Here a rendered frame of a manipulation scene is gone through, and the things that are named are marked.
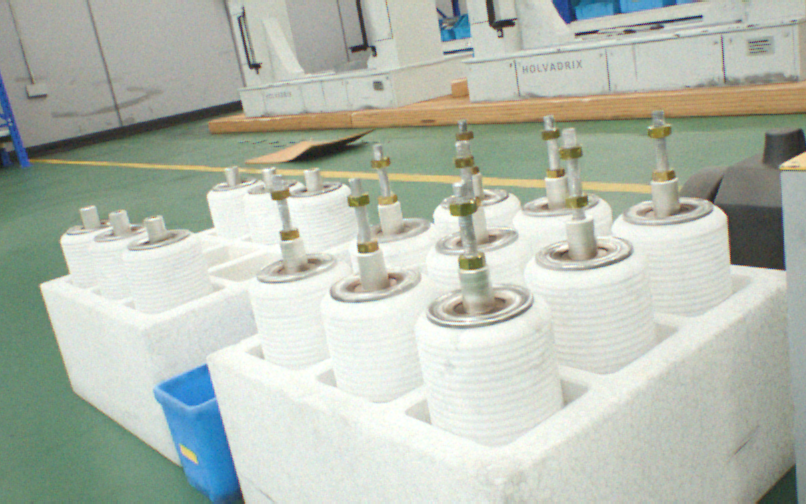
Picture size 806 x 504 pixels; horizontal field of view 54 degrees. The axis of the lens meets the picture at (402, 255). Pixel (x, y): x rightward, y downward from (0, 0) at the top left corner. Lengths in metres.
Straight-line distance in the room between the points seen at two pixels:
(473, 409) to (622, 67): 2.55
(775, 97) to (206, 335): 2.05
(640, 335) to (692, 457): 0.10
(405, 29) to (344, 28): 4.21
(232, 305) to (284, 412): 0.32
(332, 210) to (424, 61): 3.05
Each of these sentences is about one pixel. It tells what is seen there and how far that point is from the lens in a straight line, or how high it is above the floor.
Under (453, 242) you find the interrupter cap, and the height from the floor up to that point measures 0.25.
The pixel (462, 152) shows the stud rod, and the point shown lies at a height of 0.33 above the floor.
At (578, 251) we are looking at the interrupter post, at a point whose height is 0.26.
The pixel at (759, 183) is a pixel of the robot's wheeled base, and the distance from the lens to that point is 1.03.
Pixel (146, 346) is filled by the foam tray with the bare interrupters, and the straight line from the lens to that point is 0.95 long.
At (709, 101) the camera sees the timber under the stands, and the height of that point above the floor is 0.05.
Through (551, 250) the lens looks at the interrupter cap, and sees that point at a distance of 0.65.
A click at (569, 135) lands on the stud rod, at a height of 0.35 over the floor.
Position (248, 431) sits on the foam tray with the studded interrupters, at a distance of 0.77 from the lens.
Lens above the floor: 0.44
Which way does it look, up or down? 16 degrees down
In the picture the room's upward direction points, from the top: 11 degrees counter-clockwise
